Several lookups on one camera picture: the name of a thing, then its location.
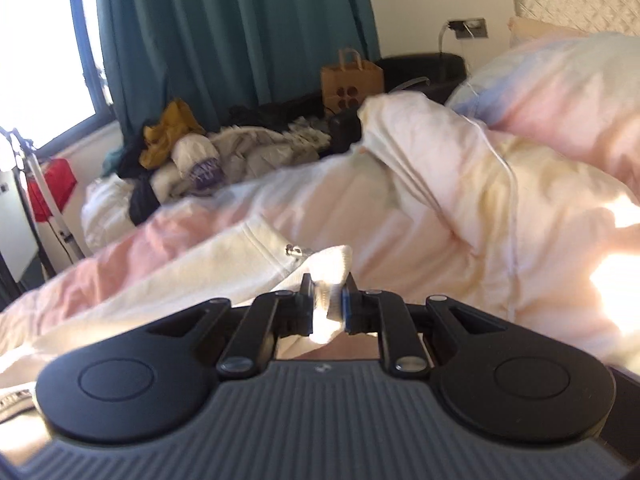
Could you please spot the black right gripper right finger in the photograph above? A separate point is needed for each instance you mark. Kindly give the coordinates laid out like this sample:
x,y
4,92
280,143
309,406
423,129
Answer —
x,y
386,315

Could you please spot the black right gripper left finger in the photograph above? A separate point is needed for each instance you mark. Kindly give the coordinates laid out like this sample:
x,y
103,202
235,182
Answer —
x,y
270,316

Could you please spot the cream white hoodie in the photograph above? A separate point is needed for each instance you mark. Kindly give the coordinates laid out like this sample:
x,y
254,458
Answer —
x,y
110,293

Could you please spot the white folding stand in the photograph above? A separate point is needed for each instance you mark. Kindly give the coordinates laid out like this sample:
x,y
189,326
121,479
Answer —
x,y
33,266

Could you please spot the pastel tie-dye duvet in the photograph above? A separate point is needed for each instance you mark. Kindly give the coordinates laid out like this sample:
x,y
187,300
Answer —
x,y
433,203

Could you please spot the white garment purple print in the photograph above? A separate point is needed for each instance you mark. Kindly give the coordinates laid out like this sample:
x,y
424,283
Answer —
x,y
198,163

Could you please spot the grey beige garment pile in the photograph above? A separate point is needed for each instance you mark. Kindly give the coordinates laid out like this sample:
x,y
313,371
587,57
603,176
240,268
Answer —
x,y
248,153

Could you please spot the black garment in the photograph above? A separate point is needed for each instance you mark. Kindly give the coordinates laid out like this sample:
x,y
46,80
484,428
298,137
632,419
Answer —
x,y
143,200

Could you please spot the mustard yellow garment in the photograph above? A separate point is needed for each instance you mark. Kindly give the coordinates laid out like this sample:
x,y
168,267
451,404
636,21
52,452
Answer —
x,y
176,121

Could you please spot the brown paper bag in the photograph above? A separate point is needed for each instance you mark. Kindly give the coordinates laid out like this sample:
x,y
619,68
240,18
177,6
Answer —
x,y
348,83

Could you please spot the red cloth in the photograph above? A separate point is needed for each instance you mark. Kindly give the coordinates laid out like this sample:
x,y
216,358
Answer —
x,y
60,181

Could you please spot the teal curtain right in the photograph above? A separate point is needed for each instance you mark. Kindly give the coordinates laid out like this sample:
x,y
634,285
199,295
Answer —
x,y
215,54

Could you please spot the pastel tie-dye pillow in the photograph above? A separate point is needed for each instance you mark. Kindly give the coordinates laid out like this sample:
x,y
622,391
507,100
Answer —
x,y
578,95

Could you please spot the black framed window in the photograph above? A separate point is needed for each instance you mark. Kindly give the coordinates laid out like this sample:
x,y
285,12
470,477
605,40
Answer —
x,y
54,90

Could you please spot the wall power socket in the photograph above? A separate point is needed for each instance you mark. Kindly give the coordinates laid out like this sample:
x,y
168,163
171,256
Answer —
x,y
471,28

